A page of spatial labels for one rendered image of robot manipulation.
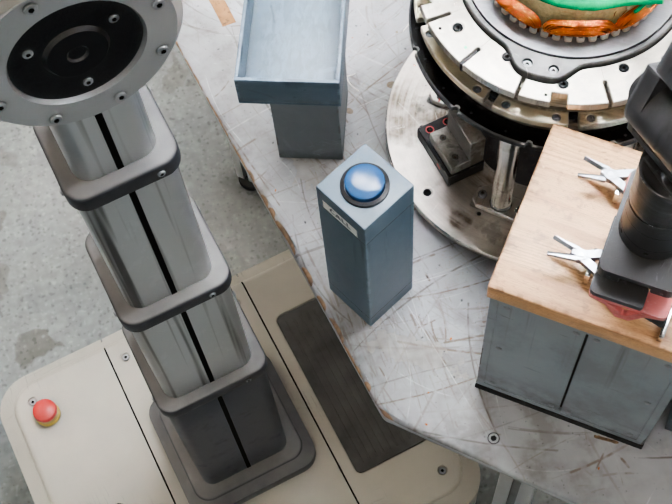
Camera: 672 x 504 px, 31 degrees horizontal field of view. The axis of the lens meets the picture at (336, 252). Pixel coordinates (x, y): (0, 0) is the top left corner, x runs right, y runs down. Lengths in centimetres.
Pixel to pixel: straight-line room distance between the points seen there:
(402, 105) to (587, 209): 43
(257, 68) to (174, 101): 124
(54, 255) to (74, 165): 135
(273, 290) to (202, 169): 49
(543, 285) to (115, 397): 101
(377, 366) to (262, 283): 65
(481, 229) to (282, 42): 33
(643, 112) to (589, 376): 42
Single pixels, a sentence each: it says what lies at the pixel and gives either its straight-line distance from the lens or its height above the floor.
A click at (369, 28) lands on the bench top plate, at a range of 163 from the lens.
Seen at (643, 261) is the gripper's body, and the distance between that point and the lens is 103.
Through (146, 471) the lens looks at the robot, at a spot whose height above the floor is 26.
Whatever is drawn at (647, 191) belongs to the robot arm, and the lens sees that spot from 95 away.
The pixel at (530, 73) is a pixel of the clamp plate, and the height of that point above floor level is 110.
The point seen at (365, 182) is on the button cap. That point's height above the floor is 105.
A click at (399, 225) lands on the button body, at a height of 97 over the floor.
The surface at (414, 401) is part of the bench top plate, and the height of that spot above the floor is 78.
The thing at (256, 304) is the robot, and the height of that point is 26.
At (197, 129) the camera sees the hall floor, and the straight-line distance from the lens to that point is 249.
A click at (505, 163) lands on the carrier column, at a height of 92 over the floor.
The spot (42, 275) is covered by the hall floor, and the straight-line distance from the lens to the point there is 240.
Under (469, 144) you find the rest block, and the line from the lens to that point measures 143.
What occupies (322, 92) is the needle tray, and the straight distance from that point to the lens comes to 125.
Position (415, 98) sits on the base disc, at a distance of 154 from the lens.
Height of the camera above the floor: 210
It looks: 64 degrees down
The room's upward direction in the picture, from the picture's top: 7 degrees counter-clockwise
